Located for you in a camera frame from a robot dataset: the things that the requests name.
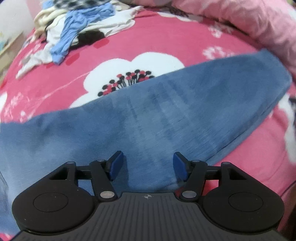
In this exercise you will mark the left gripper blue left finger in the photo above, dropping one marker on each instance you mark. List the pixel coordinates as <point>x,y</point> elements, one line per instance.
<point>103,173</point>

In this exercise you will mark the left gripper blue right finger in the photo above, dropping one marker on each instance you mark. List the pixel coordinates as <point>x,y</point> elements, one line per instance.
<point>192,173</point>

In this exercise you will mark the blue denim jeans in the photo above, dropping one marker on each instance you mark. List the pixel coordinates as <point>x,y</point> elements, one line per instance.
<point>204,111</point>

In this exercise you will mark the pink floral bed blanket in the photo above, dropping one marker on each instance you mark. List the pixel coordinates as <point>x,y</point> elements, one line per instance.
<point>156,44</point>

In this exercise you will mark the black garment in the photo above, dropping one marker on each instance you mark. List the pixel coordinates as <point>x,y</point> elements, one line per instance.
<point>87,38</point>

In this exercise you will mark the cream bedside nightstand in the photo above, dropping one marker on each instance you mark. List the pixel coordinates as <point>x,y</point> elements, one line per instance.
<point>10,51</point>

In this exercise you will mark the light blue shirt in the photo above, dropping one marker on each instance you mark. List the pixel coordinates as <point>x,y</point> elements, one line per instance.
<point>64,29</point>

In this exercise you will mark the cream knit sweater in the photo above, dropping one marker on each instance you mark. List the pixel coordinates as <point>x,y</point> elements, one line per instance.
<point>43,18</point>

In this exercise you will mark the pink grey floral duvet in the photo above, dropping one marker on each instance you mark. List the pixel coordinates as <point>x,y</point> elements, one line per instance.
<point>271,23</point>

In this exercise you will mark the black white plaid shirt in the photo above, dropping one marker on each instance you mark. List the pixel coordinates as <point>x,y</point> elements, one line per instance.
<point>78,4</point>

